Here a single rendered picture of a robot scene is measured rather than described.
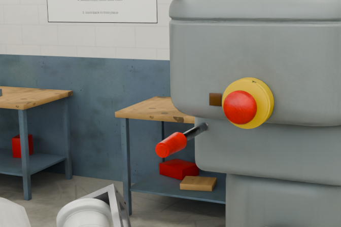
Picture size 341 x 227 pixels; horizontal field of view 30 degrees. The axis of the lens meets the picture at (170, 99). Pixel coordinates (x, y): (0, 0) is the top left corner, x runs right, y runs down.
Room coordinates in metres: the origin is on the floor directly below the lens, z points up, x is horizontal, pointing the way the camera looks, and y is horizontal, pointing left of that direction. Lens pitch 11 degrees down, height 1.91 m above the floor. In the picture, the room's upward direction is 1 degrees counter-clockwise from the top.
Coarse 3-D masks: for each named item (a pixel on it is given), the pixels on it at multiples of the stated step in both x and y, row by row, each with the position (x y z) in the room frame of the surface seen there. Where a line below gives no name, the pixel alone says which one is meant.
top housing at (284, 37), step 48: (192, 0) 0.80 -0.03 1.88; (240, 0) 0.77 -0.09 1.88; (288, 0) 0.74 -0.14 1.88; (336, 0) 0.73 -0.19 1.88; (192, 48) 0.79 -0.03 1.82; (240, 48) 0.76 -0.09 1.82; (288, 48) 0.74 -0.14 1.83; (336, 48) 0.72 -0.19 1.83; (192, 96) 0.79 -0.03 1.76; (288, 96) 0.74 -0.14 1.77; (336, 96) 0.72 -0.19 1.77
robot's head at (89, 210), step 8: (72, 208) 0.65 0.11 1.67; (80, 208) 0.65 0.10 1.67; (88, 208) 0.65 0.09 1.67; (96, 208) 0.65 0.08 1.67; (104, 208) 0.66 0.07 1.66; (64, 216) 0.65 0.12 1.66; (72, 216) 0.65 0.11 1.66; (80, 216) 0.64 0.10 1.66; (88, 216) 0.64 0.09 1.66; (96, 216) 0.65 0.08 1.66; (104, 216) 0.65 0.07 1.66; (64, 224) 0.65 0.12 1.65; (72, 224) 0.64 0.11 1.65; (80, 224) 0.63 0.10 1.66; (88, 224) 0.63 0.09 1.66; (96, 224) 0.64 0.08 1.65; (104, 224) 0.64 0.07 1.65; (112, 224) 0.67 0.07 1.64
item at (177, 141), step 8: (192, 128) 0.85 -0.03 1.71; (200, 128) 0.86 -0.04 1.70; (176, 136) 0.79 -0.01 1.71; (184, 136) 0.80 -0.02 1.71; (192, 136) 0.83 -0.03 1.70; (160, 144) 0.76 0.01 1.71; (168, 144) 0.76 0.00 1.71; (176, 144) 0.78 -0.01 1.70; (184, 144) 0.80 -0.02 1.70; (160, 152) 0.76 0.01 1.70; (168, 152) 0.76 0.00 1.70
